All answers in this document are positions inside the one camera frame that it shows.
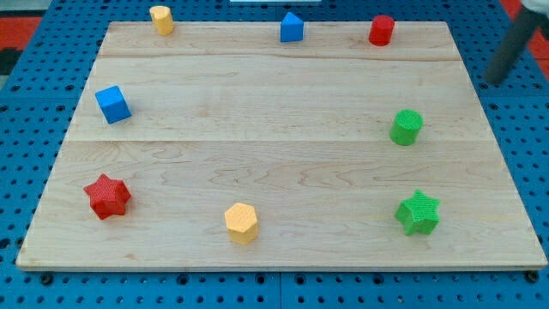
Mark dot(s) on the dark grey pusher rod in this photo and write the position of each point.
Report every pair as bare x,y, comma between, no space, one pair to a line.
515,41

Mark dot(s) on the wooden board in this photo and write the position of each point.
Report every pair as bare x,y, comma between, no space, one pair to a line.
224,113

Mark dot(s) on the red cylinder block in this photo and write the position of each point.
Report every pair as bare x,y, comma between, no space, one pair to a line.
382,27

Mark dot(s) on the green cylinder block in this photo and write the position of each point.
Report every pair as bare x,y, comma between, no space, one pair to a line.
406,127

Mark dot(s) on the green star block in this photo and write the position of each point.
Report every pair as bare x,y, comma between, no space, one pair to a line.
418,214

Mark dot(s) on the yellow hexagon block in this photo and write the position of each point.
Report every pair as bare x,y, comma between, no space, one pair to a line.
241,223

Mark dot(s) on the yellow cylinder block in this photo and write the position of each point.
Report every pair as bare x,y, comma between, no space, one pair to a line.
161,17

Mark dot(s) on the blue cube block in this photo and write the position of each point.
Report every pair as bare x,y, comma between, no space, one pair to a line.
113,104

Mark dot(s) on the red star block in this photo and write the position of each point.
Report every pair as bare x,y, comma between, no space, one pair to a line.
107,196

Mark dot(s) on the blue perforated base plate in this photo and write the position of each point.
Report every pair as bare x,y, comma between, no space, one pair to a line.
38,100

